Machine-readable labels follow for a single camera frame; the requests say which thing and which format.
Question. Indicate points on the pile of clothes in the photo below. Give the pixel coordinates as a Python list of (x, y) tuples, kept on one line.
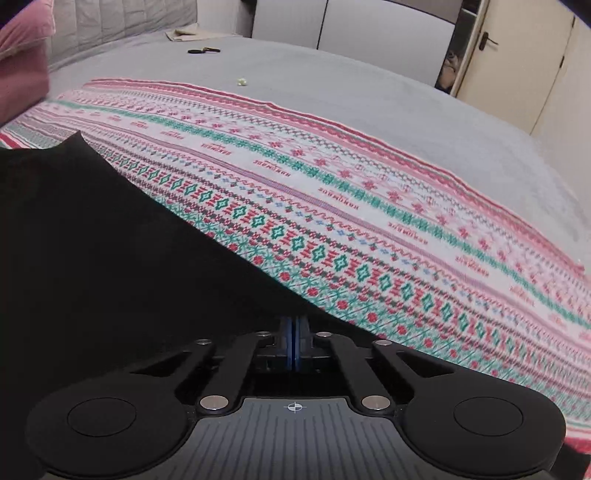
[(447, 71)]

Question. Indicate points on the white cabinet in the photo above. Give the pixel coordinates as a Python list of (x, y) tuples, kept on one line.
[(369, 41)]

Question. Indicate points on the black pants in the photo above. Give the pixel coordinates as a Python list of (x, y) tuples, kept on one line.
[(115, 258)]

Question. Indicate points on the cream door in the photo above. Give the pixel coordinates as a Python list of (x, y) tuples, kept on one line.
[(517, 69)]

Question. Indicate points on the beige cloth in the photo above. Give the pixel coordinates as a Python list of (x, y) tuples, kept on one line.
[(184, 33)]

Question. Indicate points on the patterned woven blanket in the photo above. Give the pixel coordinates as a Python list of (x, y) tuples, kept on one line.
[(323, 184)]

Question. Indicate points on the pink pillow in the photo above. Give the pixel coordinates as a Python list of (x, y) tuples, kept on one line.
[(23, 69)]

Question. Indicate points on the grey bed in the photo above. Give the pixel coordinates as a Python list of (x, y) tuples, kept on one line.
[(346, 78)]

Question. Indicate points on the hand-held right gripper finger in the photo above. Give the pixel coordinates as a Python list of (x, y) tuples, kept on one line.
[(298, 344), (288, 344)]

